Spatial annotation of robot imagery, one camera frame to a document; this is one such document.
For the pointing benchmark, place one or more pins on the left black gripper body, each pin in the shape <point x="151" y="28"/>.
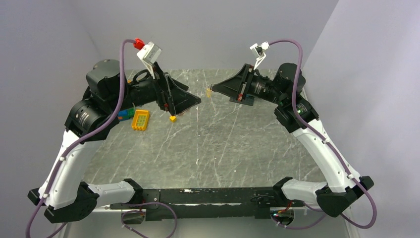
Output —
<point x="149" y="90"/>

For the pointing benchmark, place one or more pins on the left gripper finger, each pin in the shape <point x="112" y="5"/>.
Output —
<point x="166" y="82"/>
<point x="180" y="100"/>

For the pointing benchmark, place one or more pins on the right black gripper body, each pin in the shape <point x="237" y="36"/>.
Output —
<point x="258" y="85"/>

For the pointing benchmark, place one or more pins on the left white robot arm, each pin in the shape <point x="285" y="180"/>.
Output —
<point x="65" y="195"/>

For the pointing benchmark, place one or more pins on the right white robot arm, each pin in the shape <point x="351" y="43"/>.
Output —
<point x="338" y="191"/>

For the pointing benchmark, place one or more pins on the grey and blue lego stack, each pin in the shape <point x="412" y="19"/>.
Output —
<point x="248" y="100"/>

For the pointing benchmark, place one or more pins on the green lego brick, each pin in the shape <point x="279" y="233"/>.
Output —
<point x="131" y="112"/>

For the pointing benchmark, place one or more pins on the yellow window toy block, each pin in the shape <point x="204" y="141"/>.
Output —
<point x="140" y="120"/>

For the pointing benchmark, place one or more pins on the blue lego brick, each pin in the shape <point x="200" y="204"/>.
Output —
<point x="123" y="115"/>

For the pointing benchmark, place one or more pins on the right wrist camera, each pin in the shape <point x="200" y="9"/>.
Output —
<point x="258" y="51"/>

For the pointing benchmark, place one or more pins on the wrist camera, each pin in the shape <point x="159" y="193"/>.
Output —
<point x="147" y="54"/>
<point x="258" y="51"/>

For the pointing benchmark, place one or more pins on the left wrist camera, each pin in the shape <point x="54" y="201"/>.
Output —
<point x="147" y="54"/>

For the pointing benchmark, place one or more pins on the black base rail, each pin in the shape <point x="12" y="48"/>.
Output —
<point x="185" y="203"/>

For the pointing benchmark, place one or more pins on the aluminium frame rail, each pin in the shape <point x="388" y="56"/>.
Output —
<point x="73" y="215"/>

